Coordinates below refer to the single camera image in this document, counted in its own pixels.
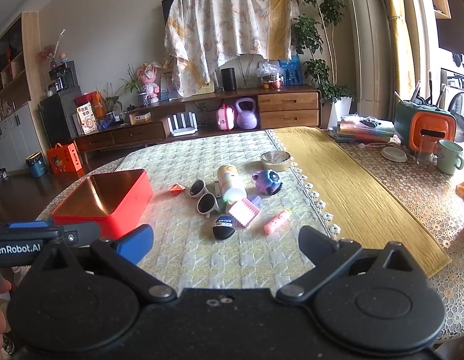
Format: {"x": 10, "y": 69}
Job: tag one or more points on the red snack packet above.
{"x": 177, "y": 189}

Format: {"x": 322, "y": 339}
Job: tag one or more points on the clear glass cup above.
{"x": 427, "y": 153}

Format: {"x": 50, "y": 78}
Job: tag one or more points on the purple kettlebell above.
{"x": 247, "y": 118}

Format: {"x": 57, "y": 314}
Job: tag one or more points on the person's left hand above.
{"x": 4, "y": 287}

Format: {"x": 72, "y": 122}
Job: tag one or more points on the white sunglasses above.
{"x": 205, "y": 204}

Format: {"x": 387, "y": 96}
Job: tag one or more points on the white round lid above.
{"x": 393, "y": 154}

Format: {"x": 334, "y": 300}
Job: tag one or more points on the green and orange utensil box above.
{"x": 408, "y": 120}

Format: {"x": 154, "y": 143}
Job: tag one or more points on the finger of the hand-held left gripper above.
{"x": 29, "y": 225}
{"x": 83, "y": 232}

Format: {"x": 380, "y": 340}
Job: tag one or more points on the green mug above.
{"x": 447, "y": 157}

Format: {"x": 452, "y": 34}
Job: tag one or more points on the potted plant in patterned vase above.
{"x": 143, "y": 99}

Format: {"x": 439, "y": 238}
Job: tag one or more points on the white standing air conditioner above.
{"x": 367, "y": 45}

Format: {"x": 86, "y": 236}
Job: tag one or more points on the round metal ashtray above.
{"x": 275, "y": 165}

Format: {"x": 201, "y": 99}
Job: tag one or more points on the bunch of kitchen utensils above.
{"x": 415, "y": 93}

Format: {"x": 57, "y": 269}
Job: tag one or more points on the orange gift bag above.
{"x": 64, "y": 159}

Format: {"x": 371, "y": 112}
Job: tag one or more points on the printed snack bag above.
{"x": 87, "y": 120}

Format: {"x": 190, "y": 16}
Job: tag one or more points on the yellow and white bottle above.
{"x": 228, "y": 180}

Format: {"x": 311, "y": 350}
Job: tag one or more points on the black coffee machine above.
{"x": 63, "y": 77}

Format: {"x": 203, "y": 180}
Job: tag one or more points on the blue bin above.
{"x": 36, "y": 167}

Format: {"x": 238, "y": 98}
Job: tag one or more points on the small black device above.
{"x": 370, "y": 123}

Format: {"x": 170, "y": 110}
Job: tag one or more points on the yellow curtain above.
{"x": 399, "y": 45}

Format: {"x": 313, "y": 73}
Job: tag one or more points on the blue paper bag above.
{"x": 291, "y": 71}

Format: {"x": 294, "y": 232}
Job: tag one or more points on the pink toy case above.
{"x": 226, "y": 118}

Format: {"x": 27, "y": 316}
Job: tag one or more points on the white and wood box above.
{"x": 140, "y": 117}

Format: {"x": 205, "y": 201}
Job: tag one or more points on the black cylinder speaker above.
{"x": 228, "y": 78}

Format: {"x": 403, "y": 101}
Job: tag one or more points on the pink cartoon tube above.
{"x": 277, "y": 222}

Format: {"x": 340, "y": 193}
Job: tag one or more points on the metal nail clipper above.
{"x": 217, "y": 191}

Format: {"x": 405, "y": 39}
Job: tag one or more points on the wall cabinet with shelves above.
{"x": 14, "y": 127}

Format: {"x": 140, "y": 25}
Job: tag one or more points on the pink ridged plastic toy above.
{"x": 243, "y": 213}

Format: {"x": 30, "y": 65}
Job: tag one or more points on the blue picture card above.
{"x": 167, "y": 84}

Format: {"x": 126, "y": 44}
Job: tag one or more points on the stack of colourful folders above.
{"x": 363, "y": 133}

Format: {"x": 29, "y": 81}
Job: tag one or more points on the red tin box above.
{"x": 123, "y": 210}

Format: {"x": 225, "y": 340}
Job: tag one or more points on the pink plush doll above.
{"x": 149, "y": 82}

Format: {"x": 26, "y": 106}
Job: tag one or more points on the quilted cream mat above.
{"x": 217, "y": 262}

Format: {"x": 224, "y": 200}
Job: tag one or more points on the small purple block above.
{"x": 254, "y": 199}

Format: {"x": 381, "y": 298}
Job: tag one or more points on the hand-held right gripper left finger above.
{"x": 136, "y": 243}

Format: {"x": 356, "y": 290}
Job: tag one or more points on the wooden television cabinet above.
{"x": 288, "y": 108}

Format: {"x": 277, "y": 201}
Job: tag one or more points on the black oval packet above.
{"x": 223, "y": 230}

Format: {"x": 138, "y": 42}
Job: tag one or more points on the tall potted tree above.
{"x": 316, "y": 69}

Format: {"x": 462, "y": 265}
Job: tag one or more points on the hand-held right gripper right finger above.
{"x": 310, "y": 242}

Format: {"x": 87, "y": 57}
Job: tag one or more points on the white router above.
{"x": 183, "y": 129}

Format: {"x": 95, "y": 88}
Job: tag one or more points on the floral cloth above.
{"x": 224, "y": 26}

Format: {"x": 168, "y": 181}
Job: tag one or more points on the purple cartoon figurine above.
{"x": 267, "y": 182}

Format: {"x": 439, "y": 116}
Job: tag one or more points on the black television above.
{"x": 167, "y": 7}

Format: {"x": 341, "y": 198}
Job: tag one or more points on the yellow table runner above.
{"x": 348, "y": 195}

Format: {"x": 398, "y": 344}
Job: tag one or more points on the plastic bag of fruit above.
{"x": 270, "y": 77}

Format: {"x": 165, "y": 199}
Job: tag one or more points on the black mini fridge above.
{"x": 57, "y": 120}

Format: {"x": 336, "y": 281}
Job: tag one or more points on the red gift box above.
{"x": 90, "y": 99}

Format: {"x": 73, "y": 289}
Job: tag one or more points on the small green potted plant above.
{"x": 110, "y": 103}

